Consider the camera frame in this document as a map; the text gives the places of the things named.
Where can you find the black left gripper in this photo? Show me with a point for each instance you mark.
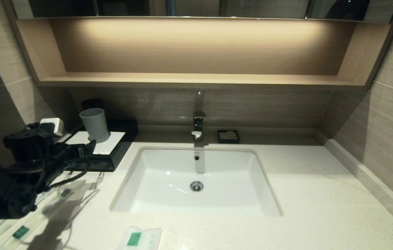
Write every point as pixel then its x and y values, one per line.
pixel 30 146

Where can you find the grey plastic cup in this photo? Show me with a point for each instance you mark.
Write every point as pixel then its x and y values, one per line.
pixel 95 125

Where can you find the white rectangular board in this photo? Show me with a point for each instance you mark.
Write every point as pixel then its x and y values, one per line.
pixel 108 146

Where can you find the black amenity tray box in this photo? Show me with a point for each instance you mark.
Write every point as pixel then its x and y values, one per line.
pixel 113 156

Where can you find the black plastic cup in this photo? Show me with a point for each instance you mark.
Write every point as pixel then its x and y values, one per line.
pixel 92 103

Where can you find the white ceramic sink basin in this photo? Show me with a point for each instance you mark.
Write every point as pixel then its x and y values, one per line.
pixel 161 189

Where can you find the small sachet green label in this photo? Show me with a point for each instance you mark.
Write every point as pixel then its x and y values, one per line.
pixel 135 238

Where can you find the wrapped toothbrush green label packet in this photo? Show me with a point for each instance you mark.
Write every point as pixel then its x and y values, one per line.
pixel 21 232

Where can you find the chrome faucet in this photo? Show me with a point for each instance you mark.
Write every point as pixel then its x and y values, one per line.
pixel 198 125

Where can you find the chrome sink drain stopper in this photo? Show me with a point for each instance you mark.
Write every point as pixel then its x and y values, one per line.
pixel 196 186

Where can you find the black soap dish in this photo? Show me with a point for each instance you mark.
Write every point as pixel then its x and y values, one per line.
pixel 221 138

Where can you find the round beige soap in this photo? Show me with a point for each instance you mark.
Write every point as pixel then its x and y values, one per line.
pixel 230 134

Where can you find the mirror cabinet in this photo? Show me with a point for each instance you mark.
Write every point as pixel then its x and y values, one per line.
pixel 251 7

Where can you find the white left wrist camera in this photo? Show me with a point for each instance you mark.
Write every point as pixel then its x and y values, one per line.
pixel 53 125

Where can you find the wooden wall shelf niche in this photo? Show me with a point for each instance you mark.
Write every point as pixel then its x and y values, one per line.
pixel 196 79

